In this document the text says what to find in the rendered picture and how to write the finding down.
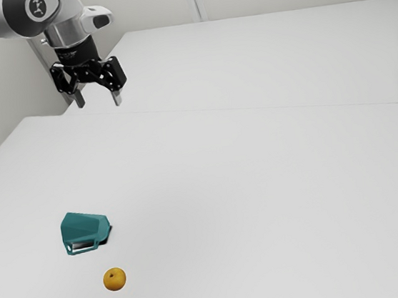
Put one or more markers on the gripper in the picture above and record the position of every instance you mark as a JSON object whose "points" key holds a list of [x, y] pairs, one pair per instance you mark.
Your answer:
{"points": [[75, 54]]}

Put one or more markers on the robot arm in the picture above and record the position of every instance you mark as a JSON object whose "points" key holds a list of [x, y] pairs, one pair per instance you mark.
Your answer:
{"points": [[18, 18]]}

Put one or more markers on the yellow round fruit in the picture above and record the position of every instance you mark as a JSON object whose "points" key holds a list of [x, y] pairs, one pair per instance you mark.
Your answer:
{"points": [[114, 279]]}

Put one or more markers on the teal faceted mug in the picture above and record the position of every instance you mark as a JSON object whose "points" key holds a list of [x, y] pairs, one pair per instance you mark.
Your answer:
{"points": [[84, 229]]}

